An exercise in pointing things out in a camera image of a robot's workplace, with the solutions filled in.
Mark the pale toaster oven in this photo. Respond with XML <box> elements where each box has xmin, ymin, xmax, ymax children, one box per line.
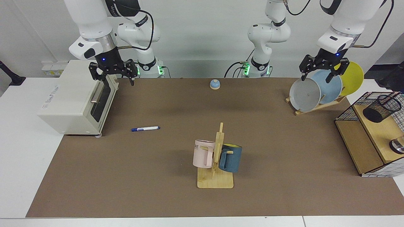
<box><xmin>37</xmin><ymin>60</ymin><xmax>120</xmax><ymax>137</ymax></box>

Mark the light blue plate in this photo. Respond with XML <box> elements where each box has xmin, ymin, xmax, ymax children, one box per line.
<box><xmin>311</xmin><ymin>70</ymin><xmax>343</xmax><ymax>104</ymax></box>

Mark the wooden plate rack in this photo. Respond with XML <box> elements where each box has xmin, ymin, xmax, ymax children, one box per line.
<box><xmin>286</xmin><ymin>95</ymin><xmax>347</xmax><ymax>116</ymax></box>

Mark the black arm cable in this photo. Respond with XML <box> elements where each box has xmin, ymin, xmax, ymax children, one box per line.
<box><xmin>353</xmin><ymin>0</ymin><xmax>395</xmax><ymax>49</ymax></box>
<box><xmin>117</xmin><ymin>9</ymin><xmax>154</xmax><ymax>51</ymax></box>

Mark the black base cable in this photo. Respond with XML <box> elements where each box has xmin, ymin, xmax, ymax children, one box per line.
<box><xmin>224</xmin><ymin>49</ymin><xmax>255</xmax><ymax>78</ymax></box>

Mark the grey plate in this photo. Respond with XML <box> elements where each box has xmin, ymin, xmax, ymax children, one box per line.
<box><xmin>289</xmin><ymin>78</ymin><xmax>321</xmax><ymax>112</ymax></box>

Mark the wire basket with wooden floor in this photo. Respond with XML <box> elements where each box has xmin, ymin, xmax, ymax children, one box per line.
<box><xmin>335</xmin><ymin>91</ymin><xmax>404</xmax><ymax>178</ymax></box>

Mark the glass lid with black rim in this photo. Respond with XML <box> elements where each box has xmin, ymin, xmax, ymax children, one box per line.
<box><xmin>389</xmin><ymin>136</ymin><xmax>404</xmax><ymax>155</ymax></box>

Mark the pink cup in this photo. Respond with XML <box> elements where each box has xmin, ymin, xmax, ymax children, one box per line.
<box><xmin>193</xmin><ymin>140</ymin><xmax>216</xmax><ymax>169</ymax></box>

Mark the black equipment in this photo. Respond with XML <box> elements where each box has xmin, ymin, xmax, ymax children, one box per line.
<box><xmin>375</xmin><ymin>61</ymin><xmax>404</xmax><ymax>92</ymax></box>

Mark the brown table cloth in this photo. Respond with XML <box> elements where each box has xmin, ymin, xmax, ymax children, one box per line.
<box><xmin>26</xmin><ymin>78</ymin><xmax>404</xmax><ymax>218</ymax></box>

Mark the black mesh pen holder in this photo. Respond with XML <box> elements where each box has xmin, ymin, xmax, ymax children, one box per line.
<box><xmin>363</xmin><ymin>95</ymin><xmax>402</xmax><ymax>123</ymax></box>

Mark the yellow plate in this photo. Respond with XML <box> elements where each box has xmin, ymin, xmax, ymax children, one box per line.
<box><xmin>335</xmin><ymin>61</ymin><xmax>364</xmax><ymax>96</ymax></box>

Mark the wooden cup stand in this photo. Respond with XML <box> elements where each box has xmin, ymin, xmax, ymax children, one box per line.
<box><xmin>197</xmin><ymin>122</ymin><xmax>234</xmax><ymax>189</ymax></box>

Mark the dark blue cup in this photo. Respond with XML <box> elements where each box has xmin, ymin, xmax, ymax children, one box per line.
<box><xmin>218</xmin><ymin>143</ymin><xmax>243</xmax><ymax>173</ymax></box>

